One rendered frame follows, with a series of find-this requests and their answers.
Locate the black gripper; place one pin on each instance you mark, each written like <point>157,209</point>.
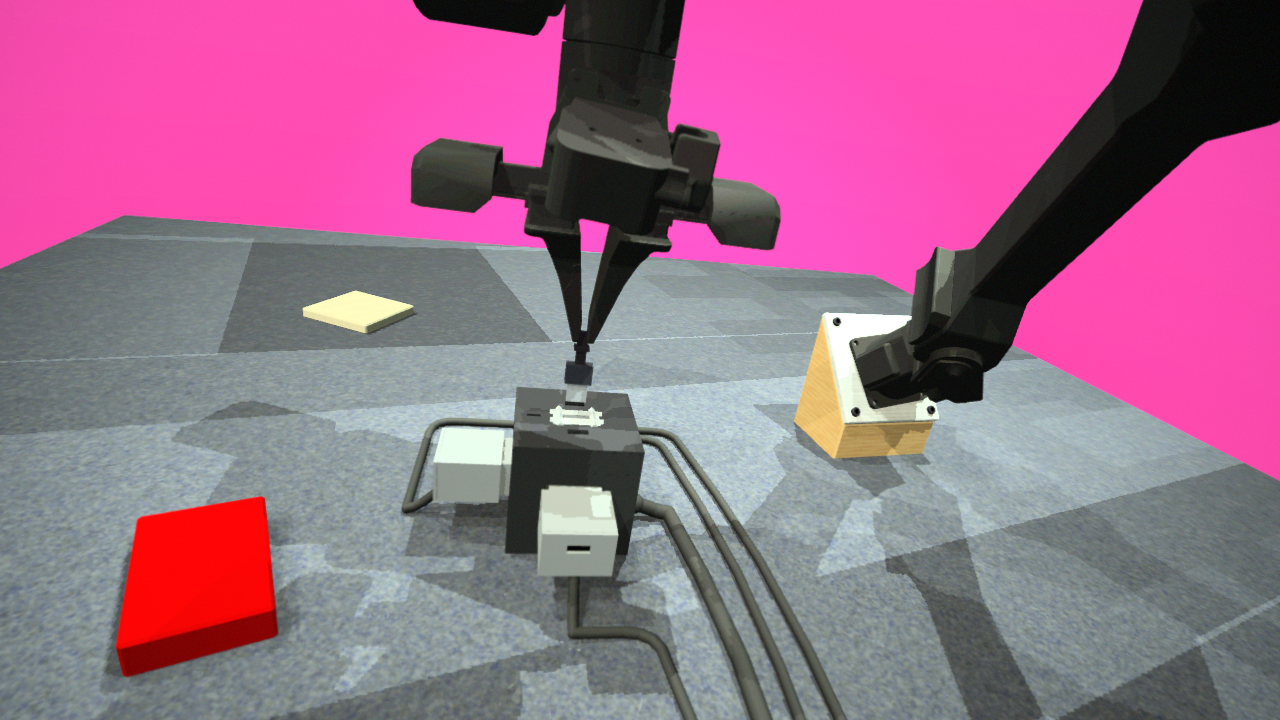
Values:
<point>463,176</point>

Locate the red block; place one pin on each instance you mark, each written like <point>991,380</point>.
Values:
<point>199,582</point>

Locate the pale yellow flat square tile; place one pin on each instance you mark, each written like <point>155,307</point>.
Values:
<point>358,311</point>

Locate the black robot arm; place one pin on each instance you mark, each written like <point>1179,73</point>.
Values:
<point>1193,71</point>

